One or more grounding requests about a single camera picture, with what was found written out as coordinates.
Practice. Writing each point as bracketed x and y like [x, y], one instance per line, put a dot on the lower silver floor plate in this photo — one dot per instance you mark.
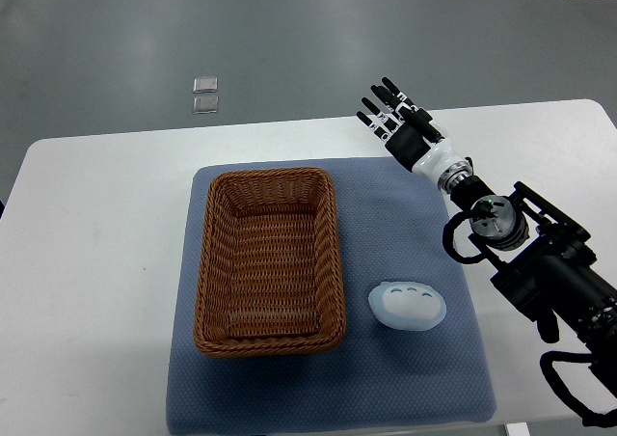
[205, 104]

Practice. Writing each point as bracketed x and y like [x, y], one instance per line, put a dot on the blue fabric mat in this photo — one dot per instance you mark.
[391, 225]

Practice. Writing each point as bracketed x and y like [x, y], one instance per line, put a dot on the brown wicker basket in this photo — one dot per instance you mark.
[270, 280]

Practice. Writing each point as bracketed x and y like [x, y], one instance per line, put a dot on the black white robotic hand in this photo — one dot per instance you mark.
[412, 136]

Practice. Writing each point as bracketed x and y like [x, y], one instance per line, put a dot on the silver floor plate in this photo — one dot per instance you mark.
[205, 104]
[205, 84]

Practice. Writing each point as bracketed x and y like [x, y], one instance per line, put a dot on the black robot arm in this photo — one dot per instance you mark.
[543, 268]

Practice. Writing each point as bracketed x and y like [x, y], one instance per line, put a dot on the upper silver floor plate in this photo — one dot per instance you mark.
[205, 84]

